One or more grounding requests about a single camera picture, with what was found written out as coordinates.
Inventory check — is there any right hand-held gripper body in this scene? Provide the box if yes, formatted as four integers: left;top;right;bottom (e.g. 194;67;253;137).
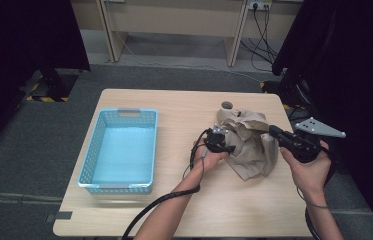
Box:
277;116;347;164

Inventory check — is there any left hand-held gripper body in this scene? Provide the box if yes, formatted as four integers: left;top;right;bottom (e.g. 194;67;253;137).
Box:
203;124;230;154

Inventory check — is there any beige short-sleeved shirt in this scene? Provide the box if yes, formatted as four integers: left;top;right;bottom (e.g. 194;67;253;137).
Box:
216;108;280;182

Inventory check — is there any blue perforated plastic basket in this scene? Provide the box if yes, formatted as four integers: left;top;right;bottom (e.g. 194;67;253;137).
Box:
77;107;159;196

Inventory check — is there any person's left hand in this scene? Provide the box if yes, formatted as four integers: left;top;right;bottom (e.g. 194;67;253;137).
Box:
191;139;231;175

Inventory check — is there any person's right hand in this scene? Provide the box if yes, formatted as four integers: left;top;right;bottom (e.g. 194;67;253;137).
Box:
279;140;333;202

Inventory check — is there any black stand base striped tape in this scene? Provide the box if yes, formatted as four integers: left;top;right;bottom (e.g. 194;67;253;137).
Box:
259;71;312;111
25;66;80;104

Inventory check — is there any black curtain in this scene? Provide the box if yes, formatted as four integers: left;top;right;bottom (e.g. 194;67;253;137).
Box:
0;0;92;158
271;0;373;240

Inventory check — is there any white power socket strip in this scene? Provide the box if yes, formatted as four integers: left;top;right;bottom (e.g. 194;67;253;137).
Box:
247;0;274;10

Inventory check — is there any thin grey cord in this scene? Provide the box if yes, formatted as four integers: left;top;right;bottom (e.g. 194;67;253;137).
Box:
182;149;208;182
295;186;330;210

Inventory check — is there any thick black left gripper cable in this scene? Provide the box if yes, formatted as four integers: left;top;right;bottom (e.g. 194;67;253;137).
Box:
121;129;210;240

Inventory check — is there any white floor cable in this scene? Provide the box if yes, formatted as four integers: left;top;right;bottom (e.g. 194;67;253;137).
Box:
117;31;266;84

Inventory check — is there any black power cable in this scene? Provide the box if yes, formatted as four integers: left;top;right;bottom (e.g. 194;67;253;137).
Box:
240;4;277;65
249;4;274;73
252;3;279;58

